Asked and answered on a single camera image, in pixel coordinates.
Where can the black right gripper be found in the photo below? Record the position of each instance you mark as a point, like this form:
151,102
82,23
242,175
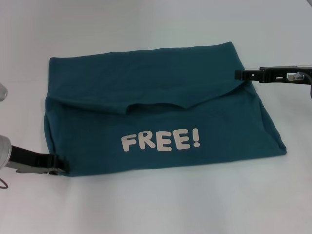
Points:
286,75

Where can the teal blue shirt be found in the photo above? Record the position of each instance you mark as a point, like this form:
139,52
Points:
156,109

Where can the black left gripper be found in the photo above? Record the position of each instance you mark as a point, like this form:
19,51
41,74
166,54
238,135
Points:
29,159

